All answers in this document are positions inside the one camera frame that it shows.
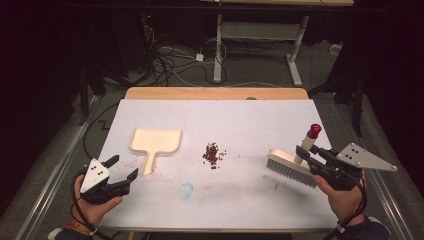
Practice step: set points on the cream plastic dustpan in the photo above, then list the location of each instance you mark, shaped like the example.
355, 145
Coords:
156, 140

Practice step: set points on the white power strip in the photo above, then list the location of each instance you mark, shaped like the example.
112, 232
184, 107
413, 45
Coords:
335, 49

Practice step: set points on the black metal stand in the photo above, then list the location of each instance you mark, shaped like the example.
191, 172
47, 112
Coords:
83, 100
356, 100

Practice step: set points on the white table cover sheet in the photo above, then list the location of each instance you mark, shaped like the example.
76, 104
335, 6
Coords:
233, 123

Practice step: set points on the white power adapter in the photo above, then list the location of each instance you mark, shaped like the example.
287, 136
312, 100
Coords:
199, 57

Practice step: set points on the person's right hand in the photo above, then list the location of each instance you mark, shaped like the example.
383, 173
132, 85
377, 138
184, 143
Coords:
346, 203

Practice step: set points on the wooden table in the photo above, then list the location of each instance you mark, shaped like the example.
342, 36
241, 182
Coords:
216, 93

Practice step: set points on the metal floor rail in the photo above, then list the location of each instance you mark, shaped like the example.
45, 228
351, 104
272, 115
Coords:
50, 186
390, 200

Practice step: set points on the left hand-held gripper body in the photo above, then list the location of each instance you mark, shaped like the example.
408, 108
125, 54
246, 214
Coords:
95, 175

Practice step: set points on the white metal desk frame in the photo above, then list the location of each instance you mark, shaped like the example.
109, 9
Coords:
260, 30

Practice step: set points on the pile of red green beans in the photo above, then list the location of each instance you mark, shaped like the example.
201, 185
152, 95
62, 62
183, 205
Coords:
211, 155

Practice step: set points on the person's left hand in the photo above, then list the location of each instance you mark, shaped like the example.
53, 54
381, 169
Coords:
91, 211

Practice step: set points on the cream brush with red cap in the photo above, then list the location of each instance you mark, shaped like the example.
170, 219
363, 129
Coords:
283, 157

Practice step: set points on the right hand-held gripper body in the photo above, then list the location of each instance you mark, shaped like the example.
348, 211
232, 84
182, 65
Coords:
360, 158

